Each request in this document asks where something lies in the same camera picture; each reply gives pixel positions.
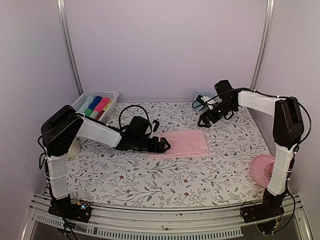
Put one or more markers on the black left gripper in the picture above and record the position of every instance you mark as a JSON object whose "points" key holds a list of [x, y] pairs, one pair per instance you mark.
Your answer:
{"points": [[154, 148]]}

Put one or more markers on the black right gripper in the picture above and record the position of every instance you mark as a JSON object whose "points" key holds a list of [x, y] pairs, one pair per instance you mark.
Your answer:
{"points": [[208, 123]]}

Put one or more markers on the pink towel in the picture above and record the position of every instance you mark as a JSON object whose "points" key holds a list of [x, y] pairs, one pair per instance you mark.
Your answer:
{"points": [[183, 144], [100, 106]]}

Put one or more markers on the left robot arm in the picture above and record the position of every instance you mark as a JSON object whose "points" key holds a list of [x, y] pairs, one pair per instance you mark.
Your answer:
{"points": [[59, 135]]}

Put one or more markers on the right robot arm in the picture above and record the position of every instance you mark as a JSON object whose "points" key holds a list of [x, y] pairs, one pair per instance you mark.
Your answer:
{"points": [[288, 128]]}

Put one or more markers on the yellow rolled towel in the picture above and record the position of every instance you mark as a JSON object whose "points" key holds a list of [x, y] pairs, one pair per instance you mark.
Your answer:
{"points": [[108, 105]]}

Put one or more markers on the pink plate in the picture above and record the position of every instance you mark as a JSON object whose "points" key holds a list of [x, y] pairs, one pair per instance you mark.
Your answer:
{"points": [[261, 169]]}

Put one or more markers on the pink rolled towel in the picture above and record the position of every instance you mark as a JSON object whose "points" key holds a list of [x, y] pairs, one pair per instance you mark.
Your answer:
{"points": [[100, 106]]}

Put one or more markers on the floral tablecloth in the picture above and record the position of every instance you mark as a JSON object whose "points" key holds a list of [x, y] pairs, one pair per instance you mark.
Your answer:
{"points": [[104, 175]]}

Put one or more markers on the grey green rolled towel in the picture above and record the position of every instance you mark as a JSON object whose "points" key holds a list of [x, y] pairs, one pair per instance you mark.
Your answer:
{"points": [[94, 114]]}

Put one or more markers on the white plastic basket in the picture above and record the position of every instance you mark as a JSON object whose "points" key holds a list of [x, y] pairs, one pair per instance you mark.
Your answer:
{"points": [[112, 95]]}

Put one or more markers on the dark blue rolled towel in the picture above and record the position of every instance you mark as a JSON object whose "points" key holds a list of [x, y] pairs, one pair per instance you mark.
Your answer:
{"points": [[95, 102]]}

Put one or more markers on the light blue rolled towel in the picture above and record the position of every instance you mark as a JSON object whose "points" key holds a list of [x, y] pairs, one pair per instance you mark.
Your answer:
{"points": [[88, 101]]}

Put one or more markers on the cream mug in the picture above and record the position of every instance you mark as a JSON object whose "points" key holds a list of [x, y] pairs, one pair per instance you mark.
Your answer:
{"points": [[74, 149]]}

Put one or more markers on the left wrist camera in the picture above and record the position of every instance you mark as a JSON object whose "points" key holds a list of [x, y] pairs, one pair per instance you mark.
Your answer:
{"points": [[154, 127]]}

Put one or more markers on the front aluminium rail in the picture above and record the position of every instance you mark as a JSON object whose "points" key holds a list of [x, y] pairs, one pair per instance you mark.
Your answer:
{"points": [[111, 222]]}

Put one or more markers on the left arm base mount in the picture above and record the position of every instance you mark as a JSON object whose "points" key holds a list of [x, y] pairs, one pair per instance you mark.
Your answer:
{"points": [[69, 210]]}

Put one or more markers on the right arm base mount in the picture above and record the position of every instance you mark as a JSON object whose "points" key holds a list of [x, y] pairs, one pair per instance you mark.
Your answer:
{"points": [[262, 211]]}

